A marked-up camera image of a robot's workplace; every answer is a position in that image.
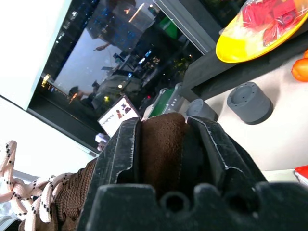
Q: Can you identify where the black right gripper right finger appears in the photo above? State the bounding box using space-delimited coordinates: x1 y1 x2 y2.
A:
186 115 268 193

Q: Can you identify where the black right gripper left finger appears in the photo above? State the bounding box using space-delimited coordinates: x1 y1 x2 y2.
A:
84 117 143 231

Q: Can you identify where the brown shoe with pink laces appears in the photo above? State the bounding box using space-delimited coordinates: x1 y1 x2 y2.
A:
0 112 191 231

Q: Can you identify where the white card with red figures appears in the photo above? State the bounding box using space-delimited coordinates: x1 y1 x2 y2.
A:
97 95 141 137

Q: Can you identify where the small grey round cylinder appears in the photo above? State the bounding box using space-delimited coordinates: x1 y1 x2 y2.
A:
186 98 218 122

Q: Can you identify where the large grey round cylinder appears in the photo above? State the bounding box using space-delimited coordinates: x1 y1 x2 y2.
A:
227 81 274 126

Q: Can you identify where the green and silver case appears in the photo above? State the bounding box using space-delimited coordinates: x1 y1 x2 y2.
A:
141 82 184 121

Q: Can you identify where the red and white box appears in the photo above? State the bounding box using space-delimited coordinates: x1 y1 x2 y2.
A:
293 165 308 186

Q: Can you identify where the dark grey shelf board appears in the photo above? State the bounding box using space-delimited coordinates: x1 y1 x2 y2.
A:
180 30 308 101

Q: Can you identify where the orange round fruit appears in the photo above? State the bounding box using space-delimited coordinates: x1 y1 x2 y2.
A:
291 49 308 82

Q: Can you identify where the yellow plate with red print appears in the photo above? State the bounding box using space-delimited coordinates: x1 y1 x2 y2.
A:
215 0 308 64

